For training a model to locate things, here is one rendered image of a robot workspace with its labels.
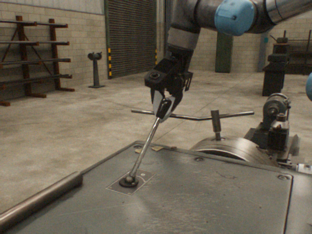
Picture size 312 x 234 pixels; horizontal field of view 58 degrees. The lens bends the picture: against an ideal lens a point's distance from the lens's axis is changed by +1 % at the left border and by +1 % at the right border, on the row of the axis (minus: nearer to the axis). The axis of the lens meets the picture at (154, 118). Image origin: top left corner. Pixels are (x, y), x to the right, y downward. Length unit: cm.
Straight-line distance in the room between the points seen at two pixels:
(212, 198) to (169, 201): 7
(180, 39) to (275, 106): 125
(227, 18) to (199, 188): 35
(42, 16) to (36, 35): 60
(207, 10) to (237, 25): 7
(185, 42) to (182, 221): 44
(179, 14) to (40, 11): 852
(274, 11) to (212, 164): 37
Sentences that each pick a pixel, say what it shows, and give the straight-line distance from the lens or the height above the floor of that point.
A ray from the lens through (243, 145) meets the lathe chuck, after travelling 78.
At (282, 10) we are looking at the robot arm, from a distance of 72.
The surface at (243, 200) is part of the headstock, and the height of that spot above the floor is 126.
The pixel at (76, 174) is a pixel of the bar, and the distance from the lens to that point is 51.
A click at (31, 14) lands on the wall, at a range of 892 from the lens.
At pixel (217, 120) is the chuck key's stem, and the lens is 78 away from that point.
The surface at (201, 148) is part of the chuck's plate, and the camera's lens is 74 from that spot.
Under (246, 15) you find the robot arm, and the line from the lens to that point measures 65.
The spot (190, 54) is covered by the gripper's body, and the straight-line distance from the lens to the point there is 73.
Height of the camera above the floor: 150
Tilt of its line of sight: 16 degrees down
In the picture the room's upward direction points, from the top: straight up
